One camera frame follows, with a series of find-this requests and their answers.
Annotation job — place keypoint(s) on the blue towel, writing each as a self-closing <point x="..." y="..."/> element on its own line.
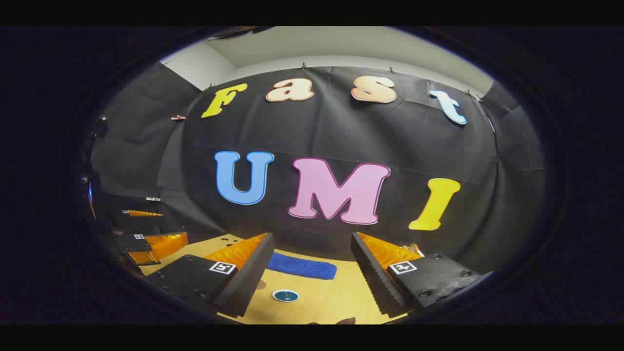
<point x="301" y="267"/>

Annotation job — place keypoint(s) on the black backdrop cloth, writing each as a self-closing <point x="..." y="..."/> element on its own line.
<point x="341" y="131"/>

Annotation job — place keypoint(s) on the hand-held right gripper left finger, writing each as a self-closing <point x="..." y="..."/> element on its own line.
<point x="248" y="278"/>

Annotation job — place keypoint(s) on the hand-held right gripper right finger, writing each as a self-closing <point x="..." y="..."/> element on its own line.
<point x="375" y="278"/>

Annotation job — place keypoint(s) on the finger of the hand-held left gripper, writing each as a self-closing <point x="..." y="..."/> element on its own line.
<point x="141" y="222"/>
<point x="134" y="243"/>

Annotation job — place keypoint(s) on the white toaster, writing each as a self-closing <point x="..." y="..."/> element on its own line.
<point x="420" y="253"/>

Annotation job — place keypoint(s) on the blue teacup lid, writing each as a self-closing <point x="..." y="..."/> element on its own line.
<point x="285" y="295"/>

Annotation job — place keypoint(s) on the red clip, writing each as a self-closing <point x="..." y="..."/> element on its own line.
<point x="178" y="117"/>

